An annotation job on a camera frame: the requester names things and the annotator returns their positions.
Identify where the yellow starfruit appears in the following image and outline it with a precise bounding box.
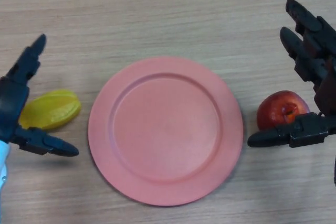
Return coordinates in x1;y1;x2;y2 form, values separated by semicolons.
18;89;81;130

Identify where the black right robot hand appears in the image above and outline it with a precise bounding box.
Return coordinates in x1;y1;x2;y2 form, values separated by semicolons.
247;0;336;148

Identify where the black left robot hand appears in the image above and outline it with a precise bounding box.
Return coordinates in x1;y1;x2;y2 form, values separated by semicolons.
0;34;80;157

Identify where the red apple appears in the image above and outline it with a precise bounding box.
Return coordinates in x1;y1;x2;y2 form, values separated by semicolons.
256;90;310;132

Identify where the pink round plate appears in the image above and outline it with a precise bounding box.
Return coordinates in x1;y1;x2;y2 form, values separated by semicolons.
88;56;244;207

